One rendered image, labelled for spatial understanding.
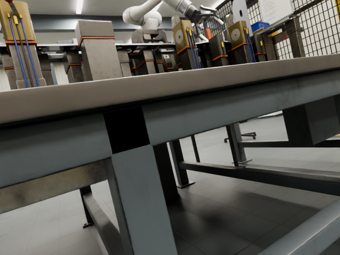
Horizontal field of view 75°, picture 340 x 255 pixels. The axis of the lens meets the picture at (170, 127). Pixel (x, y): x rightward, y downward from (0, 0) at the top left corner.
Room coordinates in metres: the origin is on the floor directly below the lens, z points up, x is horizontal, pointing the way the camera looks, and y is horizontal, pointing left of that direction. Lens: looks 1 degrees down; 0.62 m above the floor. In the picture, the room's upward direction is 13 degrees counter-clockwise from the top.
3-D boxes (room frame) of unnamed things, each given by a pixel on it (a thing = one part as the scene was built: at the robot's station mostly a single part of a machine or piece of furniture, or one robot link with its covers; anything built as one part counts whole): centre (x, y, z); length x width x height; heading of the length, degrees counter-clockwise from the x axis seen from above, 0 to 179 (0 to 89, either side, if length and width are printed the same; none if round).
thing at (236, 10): (1.53, -0.65, 1.17); 0.12 x 0.01 x 0.34; 31
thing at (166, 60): (1.33, -0.07, 0.85); 0.04 x 0.03 x 0.29; 121
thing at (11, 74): (0.83, 0.52, 0.84); 0.12 x 0.05 x 0.29; 31
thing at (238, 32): (1.18, -0.48, 0.87); 0.12 x 0.07 x 0.35; 31
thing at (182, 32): (1.03, -0.17, 0.87); 0.12 x 0.07 x 0.35; 31
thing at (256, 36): (1.26, -0.58, 0.84); 0.12 x 0.07 x 0.28; 31
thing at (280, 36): (1.80, -0.68, 1.02); 0.90 x 0.22 x 0.03; 31
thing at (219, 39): (1.14, -0.34, 0.84); 0.10 x 0.05 x 0.29; 31
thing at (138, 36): (1.38, 0.01, 0.95); 0.18 x 0.13 x 0.49; 121
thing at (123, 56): (1.05, 0.16, 0.84); 0.12 x 0.05 x 0.29; 31
